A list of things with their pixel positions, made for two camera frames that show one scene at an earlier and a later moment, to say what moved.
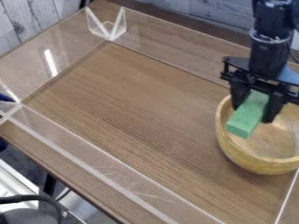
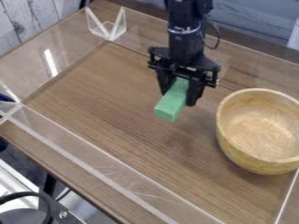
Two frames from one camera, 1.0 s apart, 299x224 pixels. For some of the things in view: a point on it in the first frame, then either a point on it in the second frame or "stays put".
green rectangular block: [246, 119] → [173, 101]
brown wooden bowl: [270, 150] stays put
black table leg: [50, 185] stays put
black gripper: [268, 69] → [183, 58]
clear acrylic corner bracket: [107, 31] stays put
